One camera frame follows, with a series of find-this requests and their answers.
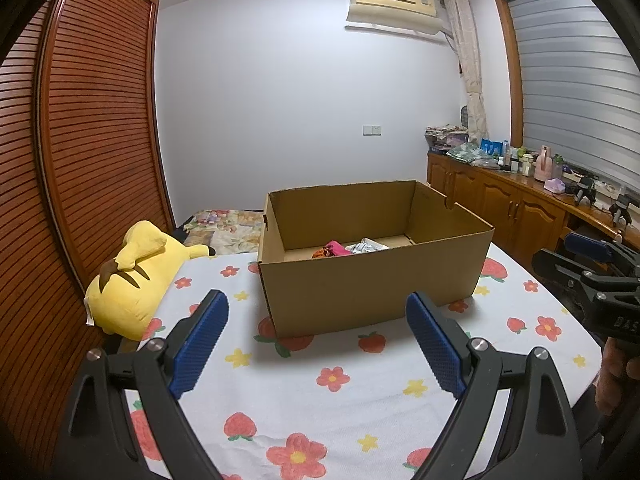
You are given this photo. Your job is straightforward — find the white grey cloth item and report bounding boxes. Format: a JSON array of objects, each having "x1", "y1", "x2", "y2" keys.
[{"x1": 345, "y1": 240, "x2": 390, "y2": 255}]

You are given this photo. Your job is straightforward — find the white floral strawberry cloth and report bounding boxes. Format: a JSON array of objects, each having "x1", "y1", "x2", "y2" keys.
[{"x1": 120, "y1": 240, "x2": 603, "y2": 480}]

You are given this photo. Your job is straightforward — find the grey window blind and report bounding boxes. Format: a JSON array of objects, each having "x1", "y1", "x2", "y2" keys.
[{"x1": 505, "y1": 0, "x2": 640, "y2": 191}]

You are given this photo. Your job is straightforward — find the floral quilt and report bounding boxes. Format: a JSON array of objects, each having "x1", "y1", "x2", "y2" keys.
[{"x1": 170, "y1": 207, "x2": 266, "y2": 256}]

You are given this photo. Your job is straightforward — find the cardboard box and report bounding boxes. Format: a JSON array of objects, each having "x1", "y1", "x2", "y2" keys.
[{"x1": 257, "y1": 180, "x2": 496, "y2": 338}]

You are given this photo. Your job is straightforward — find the green patterned cloth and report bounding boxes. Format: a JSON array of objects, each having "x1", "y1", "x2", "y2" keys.
[{"x1": 446, "y1": 141, "x2": 493, "y2": 166}]

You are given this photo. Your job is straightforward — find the pink sausage snack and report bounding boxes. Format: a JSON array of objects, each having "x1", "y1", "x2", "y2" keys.
[{"x1": 311, "y1": 241, "x2": 352, "y2": 259}]

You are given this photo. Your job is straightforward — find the wooden window frame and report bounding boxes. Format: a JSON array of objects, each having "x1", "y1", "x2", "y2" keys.
[{"x1": 491, "y1": 0, "x2": 640, "y2": 161}]

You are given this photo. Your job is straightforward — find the pink kettle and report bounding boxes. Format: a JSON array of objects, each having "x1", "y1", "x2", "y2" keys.
[{"x1": 534, "y1": 145, "x2": 557, "y2": 182}]

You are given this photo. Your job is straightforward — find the patterned curtain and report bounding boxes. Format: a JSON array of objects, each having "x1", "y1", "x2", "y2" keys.
[{"x1": 442, "y1": 0, "x2": 491, "y2": 143}]

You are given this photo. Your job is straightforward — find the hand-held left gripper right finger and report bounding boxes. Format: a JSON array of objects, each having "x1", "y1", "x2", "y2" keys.
[{"x1": 405, "y1": 292, "x2": 583, "y2": 480}]

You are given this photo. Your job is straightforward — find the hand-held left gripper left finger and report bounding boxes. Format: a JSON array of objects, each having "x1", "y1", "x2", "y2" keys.
[{"x1": 55, "y1": 289, "x2": 231, "y2": 480}]

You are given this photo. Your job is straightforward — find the wooden sideboard cabinet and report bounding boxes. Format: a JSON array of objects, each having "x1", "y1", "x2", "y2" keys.
[{"x1": 426, "y1": 152, "x2": 640, "y2": 273}]

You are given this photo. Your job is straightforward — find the yellow plush toy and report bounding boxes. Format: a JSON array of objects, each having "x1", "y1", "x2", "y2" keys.
[{"x1": 84, "y1": 220, "x2": 217, "y2": 340}]

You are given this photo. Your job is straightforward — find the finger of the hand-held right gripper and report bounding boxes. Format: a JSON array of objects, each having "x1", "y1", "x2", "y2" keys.
[
  {"x1": 531, "y1": 249, "x2": 608, "y2": 306},
  {"x1": 565, "y1": 232, "x2": 640, "y2": 281}
]

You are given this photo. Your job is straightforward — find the person's right hand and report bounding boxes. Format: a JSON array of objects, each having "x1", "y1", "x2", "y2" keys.
[{"x1": 595, "y1": 335, "x2": 640, "y2": 416}]

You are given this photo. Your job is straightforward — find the wooden slatted wardrobe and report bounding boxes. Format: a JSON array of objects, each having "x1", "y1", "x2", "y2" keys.
[{"x1": 0, "y1": 0, "x2": 177, "y2": 441}]

